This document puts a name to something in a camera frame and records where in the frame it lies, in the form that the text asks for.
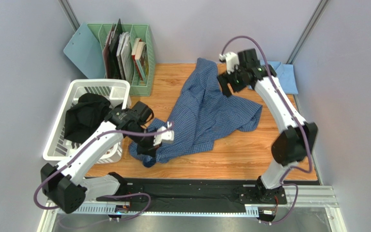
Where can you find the black shirt in basket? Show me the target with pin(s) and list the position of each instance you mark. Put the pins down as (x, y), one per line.
(84, 118)

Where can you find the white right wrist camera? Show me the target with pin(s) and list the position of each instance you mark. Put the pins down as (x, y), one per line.
(231, 60)

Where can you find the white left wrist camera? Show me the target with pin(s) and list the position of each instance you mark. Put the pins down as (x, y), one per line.
(165, 135)

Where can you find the white paper folder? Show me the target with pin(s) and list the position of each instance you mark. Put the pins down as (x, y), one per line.
(124, 59)

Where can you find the blue checked long sleeve shirt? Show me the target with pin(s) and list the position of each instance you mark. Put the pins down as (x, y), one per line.
(202, 115)

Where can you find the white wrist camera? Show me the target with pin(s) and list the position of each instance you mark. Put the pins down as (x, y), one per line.
(231, 60)
(165, 135)

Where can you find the dark brown folder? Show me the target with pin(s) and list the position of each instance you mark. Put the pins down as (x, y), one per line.
(110, 52)

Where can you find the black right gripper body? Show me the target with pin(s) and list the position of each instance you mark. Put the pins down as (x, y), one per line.
(227, 81)

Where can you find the green plastic file rack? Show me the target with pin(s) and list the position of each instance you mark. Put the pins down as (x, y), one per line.
(142, 31)

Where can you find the red spine book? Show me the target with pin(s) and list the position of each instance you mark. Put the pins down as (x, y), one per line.
(139, 55)

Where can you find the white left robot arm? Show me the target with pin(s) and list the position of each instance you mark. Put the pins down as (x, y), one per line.
(66, 184)

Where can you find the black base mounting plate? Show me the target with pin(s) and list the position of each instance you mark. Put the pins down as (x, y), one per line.
(197, 195)

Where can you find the folded light blue shirt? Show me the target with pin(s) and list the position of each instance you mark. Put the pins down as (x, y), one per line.
(286, 76)

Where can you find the light blue clipboard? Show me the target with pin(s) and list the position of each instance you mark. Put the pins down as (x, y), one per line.
(85, 52)

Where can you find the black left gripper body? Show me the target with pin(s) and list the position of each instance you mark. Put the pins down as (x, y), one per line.
(144, 142)

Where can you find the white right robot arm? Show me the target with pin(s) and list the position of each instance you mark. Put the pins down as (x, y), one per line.
(296, 136)

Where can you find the white plastic laundry basket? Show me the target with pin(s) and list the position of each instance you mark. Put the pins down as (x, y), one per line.
(116, 91)

